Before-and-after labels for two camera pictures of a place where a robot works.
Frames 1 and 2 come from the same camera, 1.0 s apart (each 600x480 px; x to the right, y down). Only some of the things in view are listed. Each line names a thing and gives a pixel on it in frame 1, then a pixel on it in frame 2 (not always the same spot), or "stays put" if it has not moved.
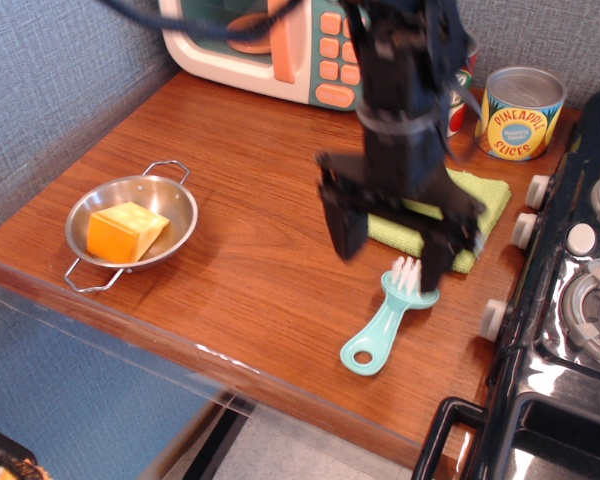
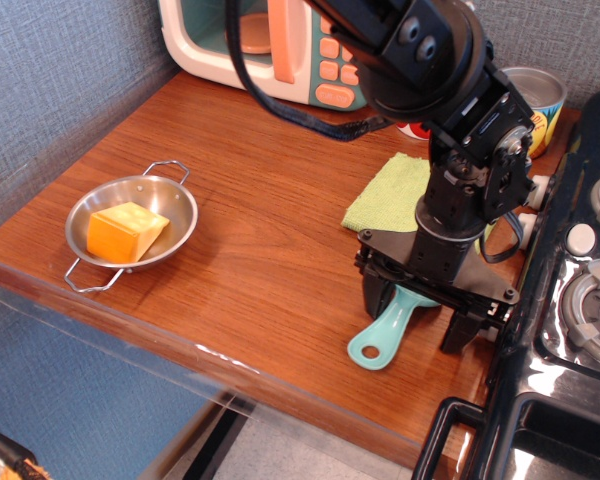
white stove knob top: [536, 191] stays put
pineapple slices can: [520, 112] stays put
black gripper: [404, 166] → [439, 261]
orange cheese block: [122, 233] stays put
